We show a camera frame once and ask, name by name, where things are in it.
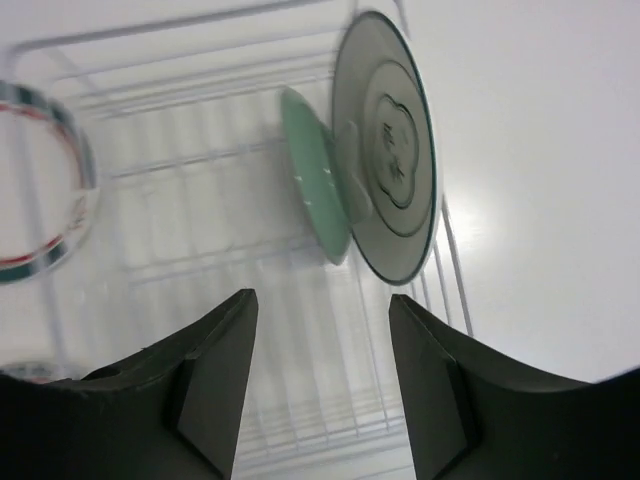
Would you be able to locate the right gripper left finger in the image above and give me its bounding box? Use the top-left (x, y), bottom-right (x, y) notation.
top-left (1, 289), bottom-right (258, 479)

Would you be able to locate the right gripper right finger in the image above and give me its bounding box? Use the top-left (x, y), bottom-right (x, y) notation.
top-left (389, 294), bottom-right (639, 479)

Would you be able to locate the green red rimmed plate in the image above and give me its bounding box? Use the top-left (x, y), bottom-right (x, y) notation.
top-left (1, 81), bottom-right (100, 284)

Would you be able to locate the white plate with characters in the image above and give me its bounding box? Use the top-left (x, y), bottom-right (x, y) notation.
top-left (331, 10), bottom-right (443, 285)

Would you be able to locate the green blue patterned plate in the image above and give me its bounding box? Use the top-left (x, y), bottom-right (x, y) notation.
top-left (279, 87), bottom-right (351, 265)

